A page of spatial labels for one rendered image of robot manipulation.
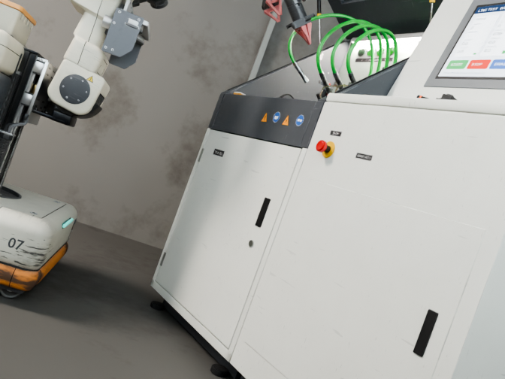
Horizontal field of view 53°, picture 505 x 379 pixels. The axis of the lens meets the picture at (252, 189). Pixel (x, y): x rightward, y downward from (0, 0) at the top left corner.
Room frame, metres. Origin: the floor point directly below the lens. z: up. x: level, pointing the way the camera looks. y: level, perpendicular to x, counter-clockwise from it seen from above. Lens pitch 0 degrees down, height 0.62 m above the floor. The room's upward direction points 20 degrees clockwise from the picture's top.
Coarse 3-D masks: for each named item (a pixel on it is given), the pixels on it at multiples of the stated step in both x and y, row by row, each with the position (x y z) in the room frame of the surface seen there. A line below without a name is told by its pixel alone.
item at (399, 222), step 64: (448, 0) 1.77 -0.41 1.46; (320, 128) 1.58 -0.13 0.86; (384, 128) 1.37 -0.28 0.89; (448, 128) 1.21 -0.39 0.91; (320, 192) 1.49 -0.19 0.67; (384, 192) 1.30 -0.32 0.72; (448, 192) 1.16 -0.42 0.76; (320, 256) 1.42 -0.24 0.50; (384, 256) 1.24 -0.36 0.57; (448, 256) 1.11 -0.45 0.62; (256, 320) 1.55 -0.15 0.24; (320, 320) 1.35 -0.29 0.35; (384, 320) 1.19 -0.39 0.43; (448, 320) 1.06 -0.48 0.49
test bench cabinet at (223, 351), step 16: (208, 128) 2.18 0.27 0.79; (192, 176) 2.17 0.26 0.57; (288, 192) 1.62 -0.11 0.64; (272, 240) 1.61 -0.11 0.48; (160, 288) 2.10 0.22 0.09; (256, 288) 1.61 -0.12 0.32; (160, 304) 2.15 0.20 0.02; (176, 304) 1.97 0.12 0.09; (192, 320) 1.84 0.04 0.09; (240, 320) 1.62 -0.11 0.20; (208, 336) 1.73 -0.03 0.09; (224, 352) 1.64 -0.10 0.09; (224, 368) 1.68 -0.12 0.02
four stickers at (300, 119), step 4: (264, 112) 1.86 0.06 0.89; (268, 112) 1.84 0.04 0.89; (276, 112) 1.80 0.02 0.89; (280, 112) 1.78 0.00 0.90; (264, 116) 1.86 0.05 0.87; (276, 116) 1.80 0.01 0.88; (288, 116) 1.74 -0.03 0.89; (300, 116) 1.68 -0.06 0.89; (304, 116) 1.66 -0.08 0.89; (264, 120) 1.85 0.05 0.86; (272, 120) 1.81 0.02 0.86; (276, 120) 1.79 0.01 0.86; (284, 120) 1.75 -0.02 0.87; (288, 120) 1.73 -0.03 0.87; (296, 120) 1.69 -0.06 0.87; (300, 120) 1.68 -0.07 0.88; (284, 124) 1.74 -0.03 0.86; (288, 124) 1.72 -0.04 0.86; (296, 124) 1.69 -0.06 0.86; (300, 124) 1.67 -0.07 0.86
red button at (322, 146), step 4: (316, 144) 1.51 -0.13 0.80; (320, 144) 1.50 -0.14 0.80; (324, 144) 1.49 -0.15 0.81; (328, 144) 1.52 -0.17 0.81; (332, 144) 1.51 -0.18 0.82; (316, 148) 1.51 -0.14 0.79; (320, 148) 1.49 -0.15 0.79; (324, 148) 1.49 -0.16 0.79; (328, 148) 1.51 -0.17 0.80; (332, 148) 1.51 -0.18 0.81; (320, 152) 1.50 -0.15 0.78; (324, 152) 1.53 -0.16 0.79; (328, 152) 1.51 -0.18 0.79; (332, 152) 1.50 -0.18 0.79; (324, 156) 1.52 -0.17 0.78; (328, 156) 1.51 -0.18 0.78
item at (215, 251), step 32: (224, 160) 1.99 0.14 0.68; (256, 160) 1.81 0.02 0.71; (288, 160) 1.67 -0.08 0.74; (192, 192) 2.12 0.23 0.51; (224, 192) 1.92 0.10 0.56; (256, 192) 1.76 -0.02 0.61; (192, 224) 2.04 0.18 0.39; (224, 224) 1.86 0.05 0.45; (256, 224) 1.69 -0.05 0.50; (192, 256) 1.97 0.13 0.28; (224, 256) 1.80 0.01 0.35; (256, 256) 1.65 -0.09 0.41; (192, 288) 1.90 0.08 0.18; (224, 288) 1.74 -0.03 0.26; (224, 320) 1.69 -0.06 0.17
